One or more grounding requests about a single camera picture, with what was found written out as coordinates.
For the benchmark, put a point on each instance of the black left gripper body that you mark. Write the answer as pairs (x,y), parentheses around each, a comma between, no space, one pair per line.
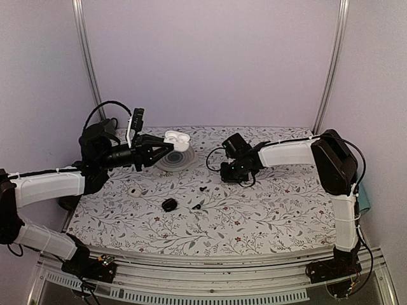
(139,158)

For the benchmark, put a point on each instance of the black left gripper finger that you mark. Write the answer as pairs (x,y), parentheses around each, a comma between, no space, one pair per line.
(151,138)
(159,151)

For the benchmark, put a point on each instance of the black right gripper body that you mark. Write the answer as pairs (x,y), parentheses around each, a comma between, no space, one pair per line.
(236,174)

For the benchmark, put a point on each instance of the white oval earbud case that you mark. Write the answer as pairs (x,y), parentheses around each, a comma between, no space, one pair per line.
(180,141)

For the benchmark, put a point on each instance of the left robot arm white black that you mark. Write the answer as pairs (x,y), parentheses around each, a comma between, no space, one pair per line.
(101,151)

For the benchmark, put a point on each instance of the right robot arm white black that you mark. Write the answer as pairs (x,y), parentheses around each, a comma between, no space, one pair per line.
(328,152)

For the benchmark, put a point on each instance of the white earbud case small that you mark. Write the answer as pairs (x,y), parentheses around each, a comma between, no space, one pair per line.
(134,192)

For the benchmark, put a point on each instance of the black open earbud case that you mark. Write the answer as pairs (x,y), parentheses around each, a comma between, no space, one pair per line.
(169,205)

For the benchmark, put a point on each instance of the grey swirl ceramic plate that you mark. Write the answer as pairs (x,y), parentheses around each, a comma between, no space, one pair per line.
(177,161)

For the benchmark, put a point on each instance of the grey mug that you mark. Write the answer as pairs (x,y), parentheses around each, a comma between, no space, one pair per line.
(110,125)

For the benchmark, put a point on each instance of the teal cup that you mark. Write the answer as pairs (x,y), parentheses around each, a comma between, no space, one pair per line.
(364,204)

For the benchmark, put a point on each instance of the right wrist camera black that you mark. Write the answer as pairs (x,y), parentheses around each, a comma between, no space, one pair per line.
(236,147)

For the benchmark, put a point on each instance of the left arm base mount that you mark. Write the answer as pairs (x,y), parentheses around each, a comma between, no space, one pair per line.
(101,269)

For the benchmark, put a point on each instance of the aluminium front rail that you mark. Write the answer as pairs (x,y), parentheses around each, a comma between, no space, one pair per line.
(252,279)

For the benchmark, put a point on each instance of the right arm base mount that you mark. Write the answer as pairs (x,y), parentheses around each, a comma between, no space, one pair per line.
(343,276)

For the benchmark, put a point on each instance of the left aluminium frame post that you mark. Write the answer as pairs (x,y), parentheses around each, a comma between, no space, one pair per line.
(79,18)

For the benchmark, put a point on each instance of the aluminium frame post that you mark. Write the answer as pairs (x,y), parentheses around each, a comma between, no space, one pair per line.
(340,30)
(79,18)

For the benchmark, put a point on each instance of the right aluminium frame post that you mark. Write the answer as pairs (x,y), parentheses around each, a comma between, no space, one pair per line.
(340,30)

